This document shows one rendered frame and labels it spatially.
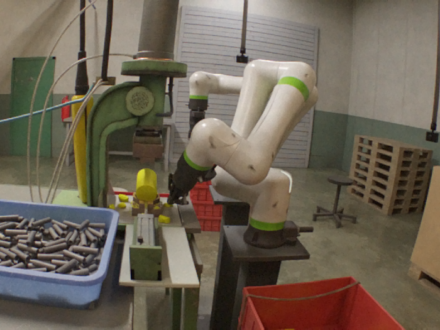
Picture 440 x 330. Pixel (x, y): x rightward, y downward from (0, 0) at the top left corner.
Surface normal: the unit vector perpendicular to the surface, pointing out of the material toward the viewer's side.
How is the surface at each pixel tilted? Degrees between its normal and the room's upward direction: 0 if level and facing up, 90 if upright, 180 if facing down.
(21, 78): 90
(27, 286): 100
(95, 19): 90
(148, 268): 90
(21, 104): 90
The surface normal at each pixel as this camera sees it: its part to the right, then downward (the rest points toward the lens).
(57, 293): 0.14, 0.36
